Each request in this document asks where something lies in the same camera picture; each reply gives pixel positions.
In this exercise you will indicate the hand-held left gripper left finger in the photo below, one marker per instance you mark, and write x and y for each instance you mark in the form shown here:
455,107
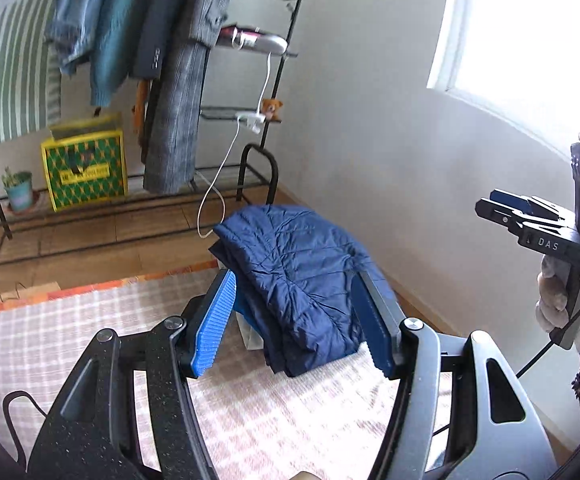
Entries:
214,325

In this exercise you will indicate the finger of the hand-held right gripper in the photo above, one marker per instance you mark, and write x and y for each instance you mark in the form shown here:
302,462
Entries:
507,200
495,212

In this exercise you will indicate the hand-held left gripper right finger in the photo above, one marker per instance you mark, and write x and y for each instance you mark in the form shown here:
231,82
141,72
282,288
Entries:
372,325

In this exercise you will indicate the navy puffer jacket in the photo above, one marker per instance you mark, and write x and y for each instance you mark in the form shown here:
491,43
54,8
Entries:
295,280

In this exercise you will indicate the black metal clothes rack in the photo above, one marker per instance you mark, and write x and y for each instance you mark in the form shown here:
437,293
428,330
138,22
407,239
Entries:
274,180

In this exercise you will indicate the person's right hand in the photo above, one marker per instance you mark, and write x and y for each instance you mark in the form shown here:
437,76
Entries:
550,300

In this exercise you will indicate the pink checked blanket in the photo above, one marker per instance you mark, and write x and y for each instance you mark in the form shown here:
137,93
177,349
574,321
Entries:
69,310

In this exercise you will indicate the bright window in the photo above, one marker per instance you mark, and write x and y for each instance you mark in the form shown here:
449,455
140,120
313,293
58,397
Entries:
520,35

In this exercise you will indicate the yellow green patterned bag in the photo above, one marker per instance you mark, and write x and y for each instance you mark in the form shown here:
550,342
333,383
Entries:
84,170

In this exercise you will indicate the white charger plug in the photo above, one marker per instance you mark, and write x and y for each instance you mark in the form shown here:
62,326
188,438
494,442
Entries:
252,121

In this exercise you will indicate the hanging grey plaid coat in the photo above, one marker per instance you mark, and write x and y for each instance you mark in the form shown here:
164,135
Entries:
179,120

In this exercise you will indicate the small brown teddy bear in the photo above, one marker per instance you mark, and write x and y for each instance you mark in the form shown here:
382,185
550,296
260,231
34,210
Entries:
272,109

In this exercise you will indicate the small potted plant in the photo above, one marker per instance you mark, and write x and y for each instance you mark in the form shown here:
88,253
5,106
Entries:
19,192

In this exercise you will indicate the silver pink device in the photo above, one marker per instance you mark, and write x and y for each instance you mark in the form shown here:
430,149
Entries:
265,42

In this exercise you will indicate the hanging dark blazer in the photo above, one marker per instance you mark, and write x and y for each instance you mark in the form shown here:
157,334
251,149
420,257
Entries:
162,25

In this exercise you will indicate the hanging teal sweater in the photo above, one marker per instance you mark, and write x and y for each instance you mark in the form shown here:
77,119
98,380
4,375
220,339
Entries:
119,35

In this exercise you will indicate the green striped curtain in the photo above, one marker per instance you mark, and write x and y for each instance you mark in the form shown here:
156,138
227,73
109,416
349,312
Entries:
14,70

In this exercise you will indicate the hanging denim jacket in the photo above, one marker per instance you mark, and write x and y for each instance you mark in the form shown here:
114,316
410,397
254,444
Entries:
77,10

